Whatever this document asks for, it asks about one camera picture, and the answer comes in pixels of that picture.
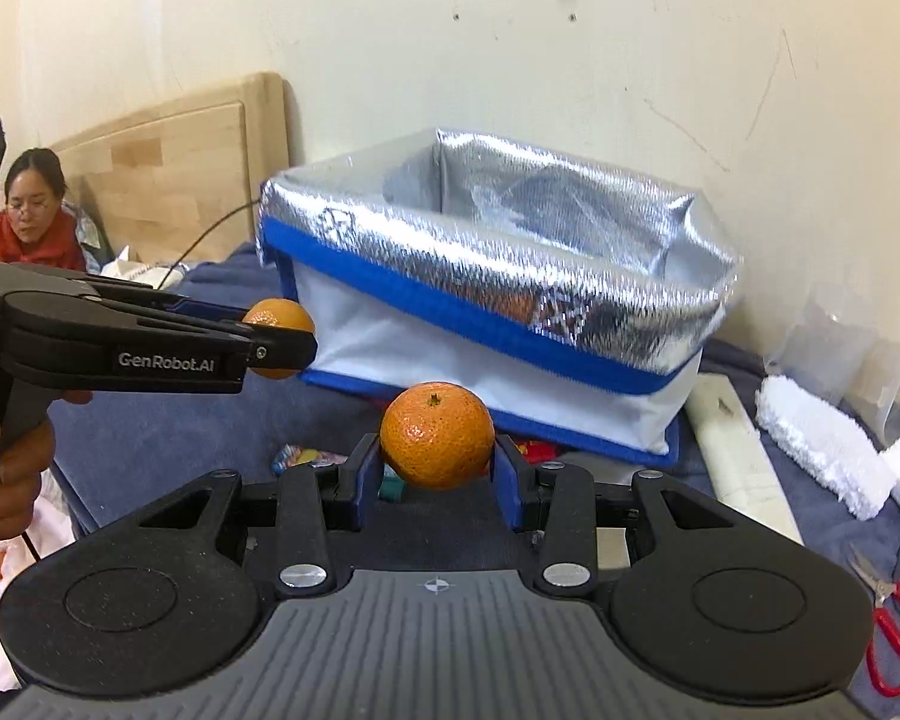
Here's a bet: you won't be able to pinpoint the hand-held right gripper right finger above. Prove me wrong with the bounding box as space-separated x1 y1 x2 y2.
489 433 745 598

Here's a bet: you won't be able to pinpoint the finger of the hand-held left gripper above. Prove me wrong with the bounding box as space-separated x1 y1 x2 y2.
238 325 320 382
82 276 254 332

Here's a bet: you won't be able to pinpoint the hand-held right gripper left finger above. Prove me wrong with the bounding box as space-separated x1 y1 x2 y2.
120 433 386 598

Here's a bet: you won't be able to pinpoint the orange mandarin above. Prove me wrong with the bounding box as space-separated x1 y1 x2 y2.
241 298 317 380
379 382 496 491

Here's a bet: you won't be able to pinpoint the silver blue insulated bag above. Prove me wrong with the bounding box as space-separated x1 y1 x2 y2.
256 127 746 468

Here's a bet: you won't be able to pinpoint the person's left hand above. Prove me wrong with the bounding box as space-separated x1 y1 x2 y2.
0 388 95 542

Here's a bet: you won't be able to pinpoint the white crumpled cloth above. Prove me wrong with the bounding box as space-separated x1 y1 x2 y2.
100 246 190 291

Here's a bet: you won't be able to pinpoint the grey blue blanket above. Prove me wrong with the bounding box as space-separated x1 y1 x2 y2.
43 238 900 720

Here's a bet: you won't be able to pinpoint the patterned pillow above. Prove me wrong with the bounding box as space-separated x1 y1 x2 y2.
64 199 116 272

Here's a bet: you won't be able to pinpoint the wooden headboard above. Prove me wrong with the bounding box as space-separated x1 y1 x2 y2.
48 73 292 272

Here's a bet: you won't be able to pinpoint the cream plastic tube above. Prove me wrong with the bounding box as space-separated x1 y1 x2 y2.
682 375 808 550

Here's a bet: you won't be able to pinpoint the white plastic bag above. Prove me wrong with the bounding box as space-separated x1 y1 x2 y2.
0 476 77 695

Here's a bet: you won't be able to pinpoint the long white foam piece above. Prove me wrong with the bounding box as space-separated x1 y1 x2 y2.
754 375 898 520

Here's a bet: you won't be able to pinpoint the black cable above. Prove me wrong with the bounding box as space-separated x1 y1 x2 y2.
157 198 265 291

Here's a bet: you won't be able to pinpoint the red handled scissors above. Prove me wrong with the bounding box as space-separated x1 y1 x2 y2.
846 543 900 698

